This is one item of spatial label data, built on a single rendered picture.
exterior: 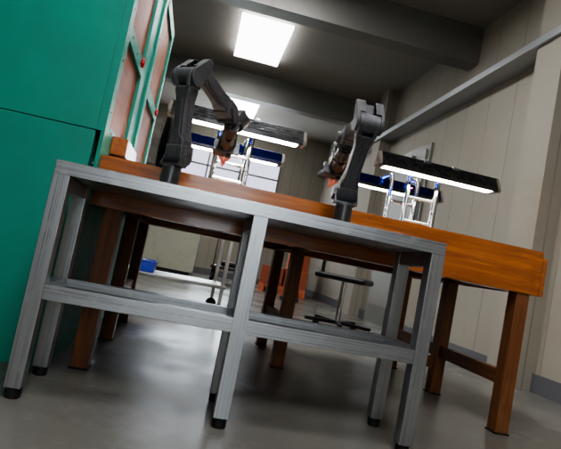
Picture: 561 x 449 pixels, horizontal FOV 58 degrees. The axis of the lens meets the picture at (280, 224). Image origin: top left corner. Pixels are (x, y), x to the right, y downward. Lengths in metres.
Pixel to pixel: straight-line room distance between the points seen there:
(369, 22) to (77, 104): 3.78
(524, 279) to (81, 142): 1.81
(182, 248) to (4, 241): 6.24
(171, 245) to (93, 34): 6.26
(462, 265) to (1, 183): 1.74
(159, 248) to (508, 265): 6.43
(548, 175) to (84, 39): 3.04
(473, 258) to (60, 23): 1.79
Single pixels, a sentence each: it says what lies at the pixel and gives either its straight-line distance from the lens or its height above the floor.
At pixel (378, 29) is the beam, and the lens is 5.30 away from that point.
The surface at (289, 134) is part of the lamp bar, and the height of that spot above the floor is 1.08.
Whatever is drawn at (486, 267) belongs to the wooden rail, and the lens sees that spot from 2.23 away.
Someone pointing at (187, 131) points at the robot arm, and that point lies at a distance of 1.73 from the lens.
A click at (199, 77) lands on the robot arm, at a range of 1.74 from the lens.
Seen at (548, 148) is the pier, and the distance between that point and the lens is 3.94.
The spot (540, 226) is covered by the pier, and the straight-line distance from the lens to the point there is 3.84.
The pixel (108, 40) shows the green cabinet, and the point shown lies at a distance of 2.01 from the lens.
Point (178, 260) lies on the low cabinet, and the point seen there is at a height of 0.25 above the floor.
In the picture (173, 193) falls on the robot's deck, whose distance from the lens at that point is 1.50.
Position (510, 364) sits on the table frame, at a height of 0.28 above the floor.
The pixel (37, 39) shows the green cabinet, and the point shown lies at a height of 1.10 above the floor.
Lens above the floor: 0.50
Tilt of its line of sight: 4 degrees up
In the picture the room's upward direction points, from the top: 11 degrees clockwise
